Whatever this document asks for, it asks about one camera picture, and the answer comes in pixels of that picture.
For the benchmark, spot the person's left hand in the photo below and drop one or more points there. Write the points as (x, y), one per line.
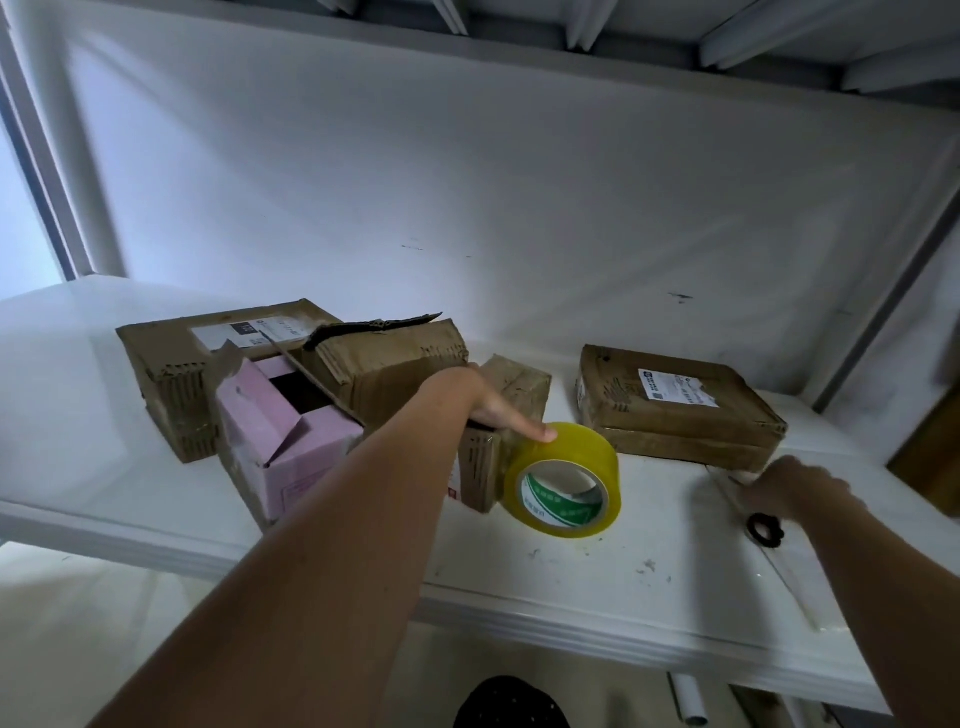
(477, 398)

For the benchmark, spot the person's right hand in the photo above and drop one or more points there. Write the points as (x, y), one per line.
(795, 488)

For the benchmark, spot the small cardboard box red label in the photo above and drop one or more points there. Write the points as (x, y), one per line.
(477, 465)

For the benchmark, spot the corrugated cardboard box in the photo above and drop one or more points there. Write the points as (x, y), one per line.
(390, 368)

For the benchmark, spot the yellow tape roll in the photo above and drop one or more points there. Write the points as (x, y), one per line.
(588, 450)

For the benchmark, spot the pink carton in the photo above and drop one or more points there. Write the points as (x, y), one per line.
(293, 450)

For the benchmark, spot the long cardboard box white label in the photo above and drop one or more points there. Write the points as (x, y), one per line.
(165, 383)

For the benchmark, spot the person's left forearm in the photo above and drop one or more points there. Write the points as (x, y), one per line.
(285, 600)

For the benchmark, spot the person's right forearm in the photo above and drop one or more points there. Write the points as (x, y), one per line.
(900, 600)

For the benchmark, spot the person's black trousers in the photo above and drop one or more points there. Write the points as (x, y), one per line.
(510, 702)

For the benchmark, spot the wooden stool blue top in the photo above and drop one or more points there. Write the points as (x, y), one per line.
(930, 450)

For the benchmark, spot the white tube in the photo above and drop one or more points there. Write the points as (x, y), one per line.
(687, 698)

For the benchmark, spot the white metal shelf rack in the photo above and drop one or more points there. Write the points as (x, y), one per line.
(75, 510)

